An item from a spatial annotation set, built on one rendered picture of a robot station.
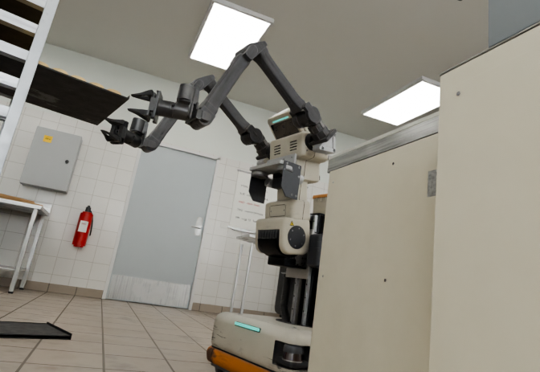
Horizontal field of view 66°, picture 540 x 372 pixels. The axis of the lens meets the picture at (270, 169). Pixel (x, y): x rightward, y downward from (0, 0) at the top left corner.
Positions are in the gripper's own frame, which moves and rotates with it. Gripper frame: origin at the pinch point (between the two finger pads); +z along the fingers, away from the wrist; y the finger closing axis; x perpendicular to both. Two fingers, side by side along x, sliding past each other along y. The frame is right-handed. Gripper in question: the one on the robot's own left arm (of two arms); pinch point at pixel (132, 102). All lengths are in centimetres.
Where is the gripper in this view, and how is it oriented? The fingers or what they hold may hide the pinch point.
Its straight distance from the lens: 151.6
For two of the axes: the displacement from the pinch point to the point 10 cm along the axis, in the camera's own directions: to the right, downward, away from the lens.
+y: 1.4, -9.5, 2.7
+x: 1.2, -2.5, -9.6
